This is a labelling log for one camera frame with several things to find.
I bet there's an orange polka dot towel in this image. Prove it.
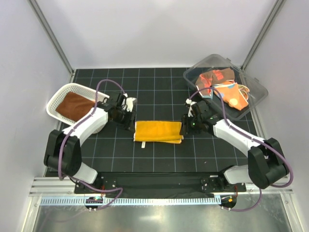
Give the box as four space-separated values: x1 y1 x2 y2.
212 80 250 111

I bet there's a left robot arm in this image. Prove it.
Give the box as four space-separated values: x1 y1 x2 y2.
43 93 138 193

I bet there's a pink brown towel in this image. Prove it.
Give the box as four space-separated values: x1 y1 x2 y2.
195 68 235 90

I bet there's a left aluminium frame post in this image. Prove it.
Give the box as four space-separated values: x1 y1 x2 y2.
27 0 74 75

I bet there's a yellow blue patterned towel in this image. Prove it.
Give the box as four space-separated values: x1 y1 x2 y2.
133 121 183 144

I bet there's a white perforated plastic basket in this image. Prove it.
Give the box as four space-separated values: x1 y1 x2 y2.
46 84 109 139

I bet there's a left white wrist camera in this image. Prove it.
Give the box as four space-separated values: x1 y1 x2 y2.
122 93 138 112

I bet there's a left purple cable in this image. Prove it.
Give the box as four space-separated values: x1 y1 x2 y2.
58 79 128 211

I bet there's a right aluminium frame post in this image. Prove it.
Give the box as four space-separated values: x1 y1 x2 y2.
241 0 286 71

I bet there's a white slotted cable duct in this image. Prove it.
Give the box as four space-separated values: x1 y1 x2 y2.
40 195 221 206

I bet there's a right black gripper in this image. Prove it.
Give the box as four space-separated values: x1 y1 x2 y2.
179 114 202 136

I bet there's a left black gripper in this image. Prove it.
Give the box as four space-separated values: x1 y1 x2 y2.
112 108 136 132

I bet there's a clear plastic storage bin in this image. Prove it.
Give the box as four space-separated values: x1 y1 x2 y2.
183 54 268 121

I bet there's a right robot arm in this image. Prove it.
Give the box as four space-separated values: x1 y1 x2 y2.
180 99 291 191

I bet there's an aluminium frame post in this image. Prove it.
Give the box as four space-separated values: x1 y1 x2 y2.
27 0 74 75
241 0 286 71

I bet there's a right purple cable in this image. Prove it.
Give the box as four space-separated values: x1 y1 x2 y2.
189 87 294 212

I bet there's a purple cable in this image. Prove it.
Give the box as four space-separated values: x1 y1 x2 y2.
189 87 294 212
58 79 128 211

